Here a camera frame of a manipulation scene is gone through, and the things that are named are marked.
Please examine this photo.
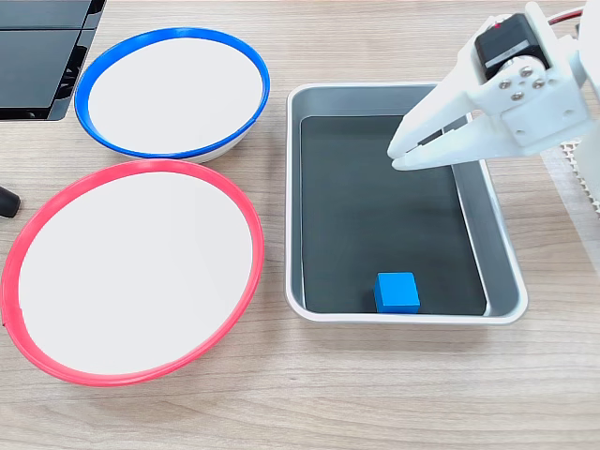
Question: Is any blue cube block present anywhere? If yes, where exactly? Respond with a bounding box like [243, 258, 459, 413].
[373, 272, 421, 315]

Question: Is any silver metal tray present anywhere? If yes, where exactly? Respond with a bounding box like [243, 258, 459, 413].
[284, 82, 530, 327]

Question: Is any black tray liner mat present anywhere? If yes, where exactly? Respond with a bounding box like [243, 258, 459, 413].
[299, 114, 488, 316]

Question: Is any white dish blue rim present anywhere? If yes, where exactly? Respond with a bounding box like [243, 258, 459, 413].
[73, 26, 272, 164]

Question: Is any white dish red rim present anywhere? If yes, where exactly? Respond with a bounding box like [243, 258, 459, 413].
[0, 157, 266, 388]

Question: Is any white honeycomb mesh mat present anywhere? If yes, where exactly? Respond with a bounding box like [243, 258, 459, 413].
[560, 140, 600, 217]

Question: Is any translucent tape sheet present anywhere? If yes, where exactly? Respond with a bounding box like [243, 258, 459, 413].
[541, 148, 600, 278]

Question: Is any black glossy flat device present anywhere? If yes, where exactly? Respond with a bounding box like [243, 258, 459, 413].
[0, 0, 107, 122]

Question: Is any red and black cable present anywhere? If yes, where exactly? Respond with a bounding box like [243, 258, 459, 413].
[546, 7, 588, 25]

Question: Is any black rounded handle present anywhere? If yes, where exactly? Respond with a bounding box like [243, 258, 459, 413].
[0, 185, 23, 219]

